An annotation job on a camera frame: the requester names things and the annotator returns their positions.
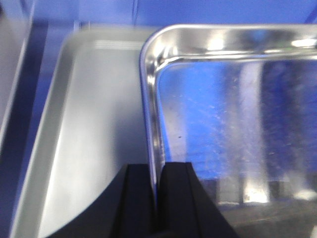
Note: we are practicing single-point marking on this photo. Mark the silver metal tray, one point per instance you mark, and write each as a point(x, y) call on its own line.
point(238, 102)

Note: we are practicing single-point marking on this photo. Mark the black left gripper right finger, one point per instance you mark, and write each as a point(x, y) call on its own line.
point(184, 208)

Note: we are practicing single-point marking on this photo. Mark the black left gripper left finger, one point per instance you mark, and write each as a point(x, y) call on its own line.
point(123, 210)

